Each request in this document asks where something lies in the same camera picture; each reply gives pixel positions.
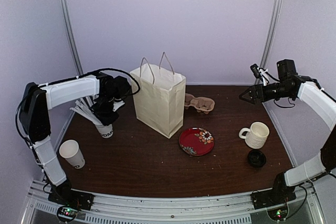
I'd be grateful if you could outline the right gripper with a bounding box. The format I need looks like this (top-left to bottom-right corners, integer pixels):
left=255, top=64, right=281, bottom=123
left=239, top=81, right=293, bottom=104

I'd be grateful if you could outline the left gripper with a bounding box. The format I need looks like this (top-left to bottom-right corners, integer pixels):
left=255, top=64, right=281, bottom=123
left=91, top=93, right=119, bottom=125

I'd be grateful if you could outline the white paper cup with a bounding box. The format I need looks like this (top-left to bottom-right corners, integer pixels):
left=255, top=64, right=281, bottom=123
left=59, top=140, right=86, bottom=169

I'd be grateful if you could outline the black plastic cup lid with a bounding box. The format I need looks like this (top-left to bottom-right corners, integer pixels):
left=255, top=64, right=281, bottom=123
left=247, top=150, right=267, bottom=168

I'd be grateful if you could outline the paper cup with straws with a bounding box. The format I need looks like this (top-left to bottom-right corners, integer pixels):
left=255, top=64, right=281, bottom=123
left=95, top=124, right=113, bottom=138

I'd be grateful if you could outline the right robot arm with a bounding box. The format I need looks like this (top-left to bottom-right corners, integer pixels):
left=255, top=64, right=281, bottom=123
left=239, top=59, right=335, bottom=207

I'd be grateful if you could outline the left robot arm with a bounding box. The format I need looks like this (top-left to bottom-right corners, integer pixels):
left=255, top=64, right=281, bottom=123
left=15, top=68, right=134, bottom=205

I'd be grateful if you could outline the wrapped straw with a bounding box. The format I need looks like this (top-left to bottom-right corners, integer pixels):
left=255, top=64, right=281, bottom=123
left=70, top=106, right=102, bottom=125
left=80, top=98, right=93, bottom=114
left=75, top=100, right=92, bottom=115

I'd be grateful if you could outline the cream ceramic mug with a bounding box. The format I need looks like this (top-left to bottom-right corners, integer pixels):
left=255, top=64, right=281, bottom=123
left=238, top=122, right=270, bottom=150

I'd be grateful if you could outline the cardboard cup carrier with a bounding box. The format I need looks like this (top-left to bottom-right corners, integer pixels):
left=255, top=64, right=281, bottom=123
left=184, top=93, right=215, bottom=114

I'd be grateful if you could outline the cream paper bag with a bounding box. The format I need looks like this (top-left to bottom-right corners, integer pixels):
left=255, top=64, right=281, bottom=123
left=130, top=53, right=186, bottom=138

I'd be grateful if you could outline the red floral plate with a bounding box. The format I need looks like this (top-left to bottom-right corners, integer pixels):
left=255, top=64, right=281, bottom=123
left=179, top=127, right=215, bottom=156

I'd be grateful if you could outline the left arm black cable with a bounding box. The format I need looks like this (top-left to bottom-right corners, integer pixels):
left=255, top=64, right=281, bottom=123
left=15, top=68, right=141, bottom=141

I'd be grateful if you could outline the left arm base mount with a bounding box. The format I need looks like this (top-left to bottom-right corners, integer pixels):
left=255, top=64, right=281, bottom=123
left=48, top=190, right=94, bottom=210

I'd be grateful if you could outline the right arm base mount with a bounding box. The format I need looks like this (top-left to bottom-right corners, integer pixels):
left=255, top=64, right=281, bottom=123
left=250, top=190, right=297, bottom=210

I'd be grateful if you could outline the right aluminium frame post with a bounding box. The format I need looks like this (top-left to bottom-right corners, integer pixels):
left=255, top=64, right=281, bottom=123
left=260, top=0, right=283, bottom=68

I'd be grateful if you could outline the aluminium frame post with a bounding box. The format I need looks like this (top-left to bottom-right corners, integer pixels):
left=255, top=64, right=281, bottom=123
left=60, top=0, right=83, bottom=75
left=260, top=0, right=283, bottom=68

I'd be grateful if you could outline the aluminium front rail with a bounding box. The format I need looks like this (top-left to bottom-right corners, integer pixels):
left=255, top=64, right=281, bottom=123
left=20, top=176, right=323, bottom=224

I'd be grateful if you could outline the left aluminium frame post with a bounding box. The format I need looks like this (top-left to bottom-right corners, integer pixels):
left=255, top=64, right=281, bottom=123
left=60, top=0, right=83, bottom=75

